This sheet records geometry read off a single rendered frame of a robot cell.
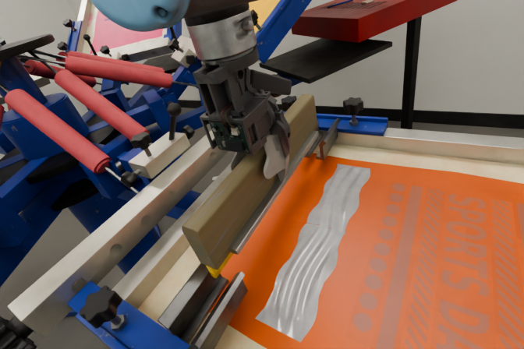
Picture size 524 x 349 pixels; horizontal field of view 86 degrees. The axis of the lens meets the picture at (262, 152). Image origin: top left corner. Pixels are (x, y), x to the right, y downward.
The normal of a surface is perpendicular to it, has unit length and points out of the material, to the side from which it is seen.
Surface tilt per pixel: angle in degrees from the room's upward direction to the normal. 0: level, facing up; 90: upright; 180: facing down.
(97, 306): 0
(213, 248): 90
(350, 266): 0
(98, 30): 32
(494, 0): 90
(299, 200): 0
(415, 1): 90
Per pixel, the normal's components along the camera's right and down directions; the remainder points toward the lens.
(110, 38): -0.18, -0.38
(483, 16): -0.49, 0.58
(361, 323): -0.22, -0.80
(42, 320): 0.84, 0.13
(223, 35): 0.13, 0.53
